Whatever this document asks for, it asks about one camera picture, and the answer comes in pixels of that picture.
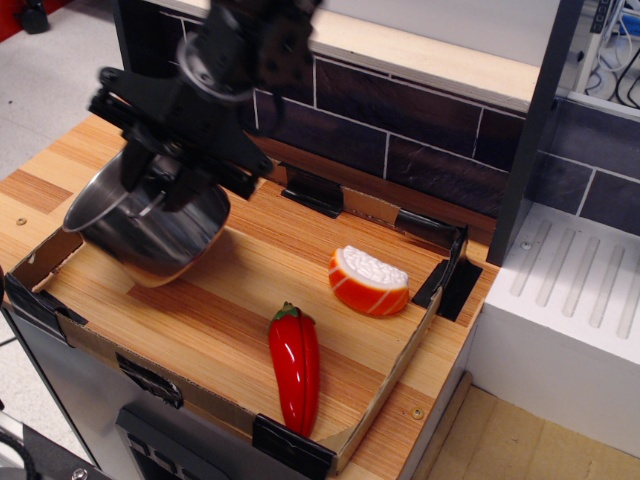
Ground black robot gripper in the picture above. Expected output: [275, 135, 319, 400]
[89, 67, 273, 212]

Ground shiny metal pot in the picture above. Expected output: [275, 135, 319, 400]
[63, 153, 230, 288]

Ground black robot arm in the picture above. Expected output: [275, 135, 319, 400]
[90, 1, 318, 211]

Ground dark object top left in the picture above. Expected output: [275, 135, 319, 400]
[14, 0, 49, 35]

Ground red toy chili pepper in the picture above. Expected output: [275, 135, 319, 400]
[268, 302, 320, 437]

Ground orange salmon sushi toy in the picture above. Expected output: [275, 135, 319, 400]
[328, 245, 409, 316]

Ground black toy oven front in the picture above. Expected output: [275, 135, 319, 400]
[114, 404, 236, 480]

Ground white toy sink drainboard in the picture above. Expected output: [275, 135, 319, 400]
[467, 204, 639, 437]

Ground dark grey vertical post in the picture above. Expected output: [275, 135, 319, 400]
[487, 0, 583, 266]

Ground white and black cables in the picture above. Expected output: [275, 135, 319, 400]
[582, 0, 640, 109]

